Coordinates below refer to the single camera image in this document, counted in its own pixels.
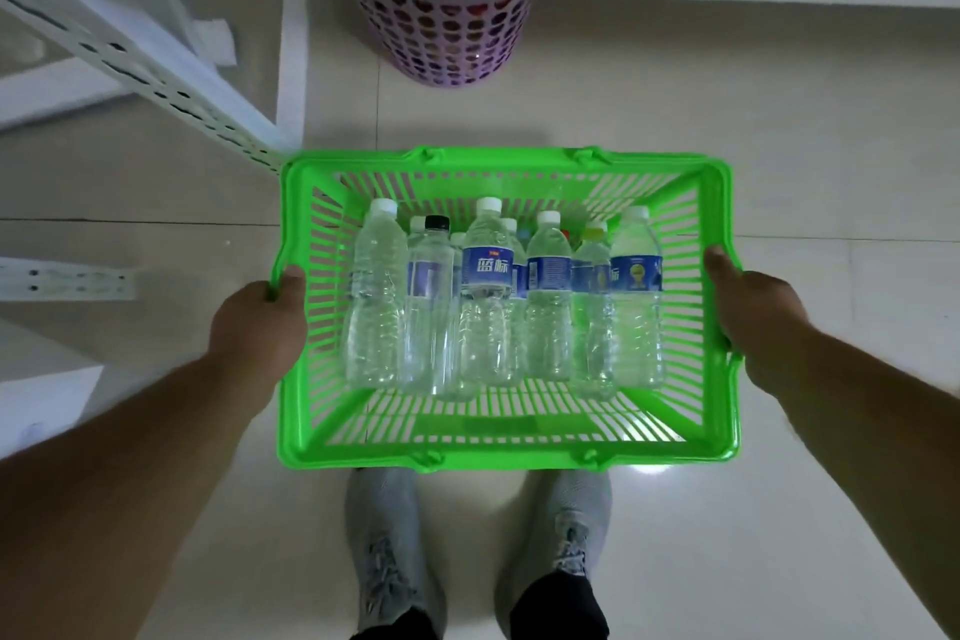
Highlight person's left hand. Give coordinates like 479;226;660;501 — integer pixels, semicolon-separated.
207;266;309;418

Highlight person's right hand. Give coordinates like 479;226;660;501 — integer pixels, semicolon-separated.
703;245;816;398

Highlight green plastic shopping basket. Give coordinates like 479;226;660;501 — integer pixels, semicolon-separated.
271;146;744;474

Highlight person's right forearm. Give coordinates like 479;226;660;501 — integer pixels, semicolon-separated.
771;330;960;635

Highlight person's left forearm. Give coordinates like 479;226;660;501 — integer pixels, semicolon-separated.
0;354;261;640

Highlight group of clear water bottles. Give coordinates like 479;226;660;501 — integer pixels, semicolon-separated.
343;197;666;402

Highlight white perforated metal rack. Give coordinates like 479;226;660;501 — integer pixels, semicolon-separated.
0;0;310;176

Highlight person's left grey shoe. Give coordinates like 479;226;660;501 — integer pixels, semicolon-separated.
345;468;450;638

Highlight person's grey shoe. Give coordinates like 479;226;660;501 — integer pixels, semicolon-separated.
495;470;613;627
345;468;450;638

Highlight white foam scrap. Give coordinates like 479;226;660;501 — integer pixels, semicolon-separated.
189;18;238;68

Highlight white flat board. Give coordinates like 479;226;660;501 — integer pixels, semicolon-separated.
0;364;105;461

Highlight person's right grey shoe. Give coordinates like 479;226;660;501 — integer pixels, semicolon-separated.
495;470;613;627

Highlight purple perforated waste basket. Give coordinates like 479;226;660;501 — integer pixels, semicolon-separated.
354;0;532;89

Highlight person's left black trouser leg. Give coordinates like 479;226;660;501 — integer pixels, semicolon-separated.
370;608;441;640

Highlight person's black trouser leg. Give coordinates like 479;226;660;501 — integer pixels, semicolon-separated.
509;570;611;640
370;608;441;640

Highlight person's right black trouser leg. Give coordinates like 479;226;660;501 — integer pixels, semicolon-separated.
509;570;611;640

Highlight white perforated metal bracket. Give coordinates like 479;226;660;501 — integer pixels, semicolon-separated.
0;257;138;303

